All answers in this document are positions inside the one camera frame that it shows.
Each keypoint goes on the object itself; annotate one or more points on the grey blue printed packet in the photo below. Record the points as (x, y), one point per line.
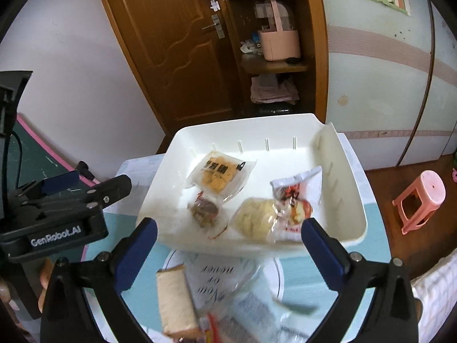
(253, 311)

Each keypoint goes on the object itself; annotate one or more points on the orange cracker packet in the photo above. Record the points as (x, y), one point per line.
(219, 173)

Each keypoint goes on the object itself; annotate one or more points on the round glass turntable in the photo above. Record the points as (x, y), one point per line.
(214, 275)

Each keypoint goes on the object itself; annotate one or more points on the brown snack packet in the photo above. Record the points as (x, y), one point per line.
(204, 212)

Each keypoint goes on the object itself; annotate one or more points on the folded pink cloth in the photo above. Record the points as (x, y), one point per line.
(273, 91)

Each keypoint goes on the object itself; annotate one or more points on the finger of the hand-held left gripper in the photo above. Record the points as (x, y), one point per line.
(60, 182)
(107, 189)

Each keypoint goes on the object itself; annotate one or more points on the pink toy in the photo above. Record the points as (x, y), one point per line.
(454, 173)

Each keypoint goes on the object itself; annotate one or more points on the beige cake slice packet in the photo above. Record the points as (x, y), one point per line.
(176, 300)

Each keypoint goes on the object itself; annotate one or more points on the yellow bun packet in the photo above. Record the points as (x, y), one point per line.
(255, 218)

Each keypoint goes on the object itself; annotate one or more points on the wooden shelf unit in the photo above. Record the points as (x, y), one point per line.
(307, 25)

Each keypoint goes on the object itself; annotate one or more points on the checkered bed blanket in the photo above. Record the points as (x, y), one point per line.
(437, 300)

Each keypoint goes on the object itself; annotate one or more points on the red white snack packet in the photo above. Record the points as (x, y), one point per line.
(298, 196)

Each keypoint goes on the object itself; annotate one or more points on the pink plastic stool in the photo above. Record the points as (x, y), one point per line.
(425, 193)

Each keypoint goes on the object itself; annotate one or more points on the pink basket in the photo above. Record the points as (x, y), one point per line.
(278, 43)

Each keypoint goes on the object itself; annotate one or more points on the wooden door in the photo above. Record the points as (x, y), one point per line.
(160, 43)

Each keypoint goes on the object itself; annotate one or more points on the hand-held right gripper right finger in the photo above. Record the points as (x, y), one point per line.
(321, 253)

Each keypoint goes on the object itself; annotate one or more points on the white plastic bin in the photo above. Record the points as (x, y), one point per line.
(257, 157)

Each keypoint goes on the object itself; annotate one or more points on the green chalkboard pink frame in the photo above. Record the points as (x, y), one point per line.
(39, 157)

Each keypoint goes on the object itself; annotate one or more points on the black clip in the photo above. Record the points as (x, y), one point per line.
(85, 170)

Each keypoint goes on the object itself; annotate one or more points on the pale wardrobe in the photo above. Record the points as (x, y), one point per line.
(378, 89)

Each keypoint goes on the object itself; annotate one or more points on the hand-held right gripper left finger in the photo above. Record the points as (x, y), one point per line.
(137, 253)

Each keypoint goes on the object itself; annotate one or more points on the white door hook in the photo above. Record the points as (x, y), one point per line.
(215, 4)

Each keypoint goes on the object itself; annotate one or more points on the person's left hand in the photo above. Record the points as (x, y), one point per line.
(46, 275)

